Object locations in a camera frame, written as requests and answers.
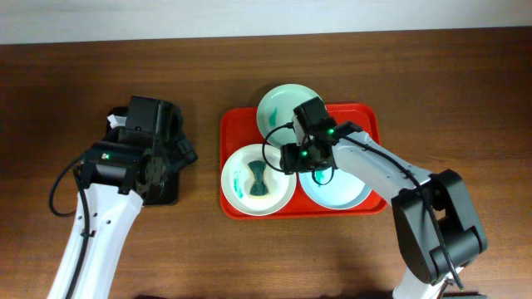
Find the mint green plate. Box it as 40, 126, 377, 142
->
256, 84, 321, 137

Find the green yellow sponge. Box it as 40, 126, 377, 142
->
248, 160, 269, 197

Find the white plate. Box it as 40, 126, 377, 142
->
220, 144, 298, 217

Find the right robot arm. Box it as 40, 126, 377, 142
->
280, 97, 488, 298

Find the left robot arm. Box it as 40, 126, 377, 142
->
48, 96, 198, 298

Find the black plastic tray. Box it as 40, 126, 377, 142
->
105, 107, 184, 206

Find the red plastic tray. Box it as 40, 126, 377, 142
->
219, 103, 387, 219

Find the light blue plate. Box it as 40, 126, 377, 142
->
298, 169, 372, 210

